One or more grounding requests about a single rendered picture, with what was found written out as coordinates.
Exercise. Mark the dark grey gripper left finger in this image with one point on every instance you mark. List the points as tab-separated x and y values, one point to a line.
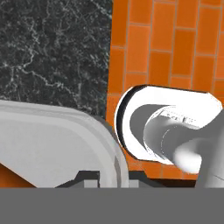
87	176

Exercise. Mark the grey rounded flat slab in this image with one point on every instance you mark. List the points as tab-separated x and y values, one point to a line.
55	143

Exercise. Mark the white round tube thing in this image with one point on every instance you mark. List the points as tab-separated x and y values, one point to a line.
180	99

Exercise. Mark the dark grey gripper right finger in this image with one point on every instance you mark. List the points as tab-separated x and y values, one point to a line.
138	176

